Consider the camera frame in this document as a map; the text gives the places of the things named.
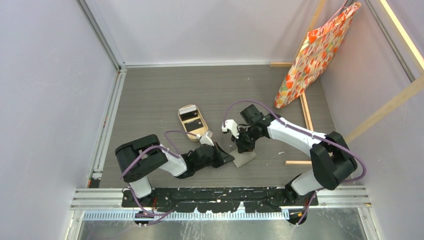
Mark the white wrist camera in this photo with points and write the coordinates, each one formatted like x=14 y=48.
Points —
x=206 y=138
x=230 y=126

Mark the orange floral fabric bag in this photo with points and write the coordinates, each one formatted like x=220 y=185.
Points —
x=315 y=55

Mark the beige card holder wallet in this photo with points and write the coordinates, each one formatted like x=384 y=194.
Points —
x=241 y=159

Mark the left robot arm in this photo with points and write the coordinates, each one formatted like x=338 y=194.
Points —
x=140 y=157

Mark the gold oval tray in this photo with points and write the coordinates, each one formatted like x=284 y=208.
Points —
x=192 y=135

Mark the black VIP credit card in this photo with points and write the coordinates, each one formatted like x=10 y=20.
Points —
x=193 y=125

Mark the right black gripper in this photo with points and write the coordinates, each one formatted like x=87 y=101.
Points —
x=239 y=142

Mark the aluminium rail frame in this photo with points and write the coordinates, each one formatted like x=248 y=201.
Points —
x=105 y=204

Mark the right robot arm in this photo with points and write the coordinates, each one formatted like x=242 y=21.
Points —
x=331 y=160

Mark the wooden frame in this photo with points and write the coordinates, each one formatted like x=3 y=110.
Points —
x=364 y=75

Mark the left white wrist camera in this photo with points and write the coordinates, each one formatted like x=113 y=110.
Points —
x=206 y=138

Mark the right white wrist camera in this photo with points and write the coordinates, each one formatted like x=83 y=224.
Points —
x=230 y=126

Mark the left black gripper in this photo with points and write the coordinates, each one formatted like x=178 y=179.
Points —
x=223 y=157

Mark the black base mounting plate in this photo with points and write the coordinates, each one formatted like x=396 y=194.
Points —
x=218 y=199

